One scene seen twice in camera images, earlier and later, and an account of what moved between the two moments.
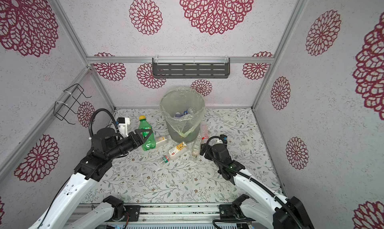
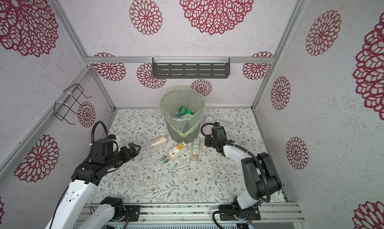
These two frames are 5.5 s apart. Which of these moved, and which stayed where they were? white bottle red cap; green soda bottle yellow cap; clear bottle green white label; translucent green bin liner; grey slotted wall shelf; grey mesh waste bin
Moved: green soda bottle yellow cap; white bottle red cap
Stayed: grey mesh waste bin; translucent green bin liner; clear bottle green white label; grey slotted wall shelf
